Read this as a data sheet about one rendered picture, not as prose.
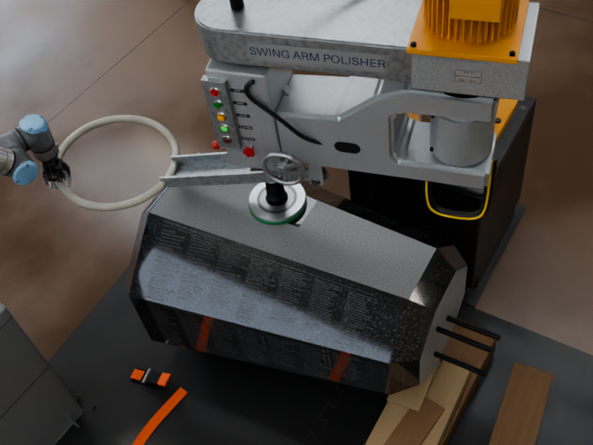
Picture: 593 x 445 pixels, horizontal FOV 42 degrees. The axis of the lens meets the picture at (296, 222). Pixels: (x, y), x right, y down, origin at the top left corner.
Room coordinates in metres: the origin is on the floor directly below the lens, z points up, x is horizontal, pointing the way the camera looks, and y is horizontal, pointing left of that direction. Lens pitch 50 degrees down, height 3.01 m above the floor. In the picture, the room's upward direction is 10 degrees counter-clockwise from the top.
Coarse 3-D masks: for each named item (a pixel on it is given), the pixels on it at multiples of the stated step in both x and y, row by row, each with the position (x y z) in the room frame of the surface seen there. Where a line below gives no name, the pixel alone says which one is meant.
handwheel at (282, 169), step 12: (264, 156) 1.73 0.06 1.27; (276, 156) 1.71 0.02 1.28; (288, 156) 1.70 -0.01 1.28; (264, 168) 1.73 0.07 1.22; (276, 168) 1.71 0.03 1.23; (288, 168) 1.70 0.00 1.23; (300, 168) 1.68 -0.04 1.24; (276, 180) 1.72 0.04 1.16; (288, 180) 1.71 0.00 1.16; (300, 180) 1.68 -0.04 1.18
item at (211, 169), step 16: (176, 160) 2.12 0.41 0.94; (192, 160) 2.09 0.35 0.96; (208, 160) 2.06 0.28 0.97; (224, 160) 2.03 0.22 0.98; (176, 176) 2.01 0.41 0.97; (192, 176) 1.97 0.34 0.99; (208, 176) 1.94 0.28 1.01; (224, 176) 1.91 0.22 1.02; (240, 176) 1.89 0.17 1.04; (256, 176) 1.86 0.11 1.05; (288, 176) 1.81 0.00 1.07
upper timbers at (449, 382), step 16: (448, 368) 1.41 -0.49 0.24; (432, 384) 1.36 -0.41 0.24; (448, 384) 1.34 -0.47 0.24; (464, 384) 1.34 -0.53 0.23; (432, 400) 1.29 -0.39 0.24; (448, 400) 1.28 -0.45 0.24; (384, 416) 1.26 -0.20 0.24; (400, 416) 1.25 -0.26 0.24; (448, 416) 1.22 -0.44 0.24; (384, 432) 1.20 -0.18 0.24; (432, 432) 1.16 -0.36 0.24
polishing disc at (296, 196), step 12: (252, 192) 1.95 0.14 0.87; (264, 192) 1.94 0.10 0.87; (288, 192) 1.92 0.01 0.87; (300, 192) 1.91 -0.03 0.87; (252, 204) 1.89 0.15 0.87; (264, 204) 1.88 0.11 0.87; (288, 204) 1.86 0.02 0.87; (300, 204) 1.85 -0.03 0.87; (264, 216) 1.82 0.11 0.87; (276, 216) 1.81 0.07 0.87; (288, 216) 1.80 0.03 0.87
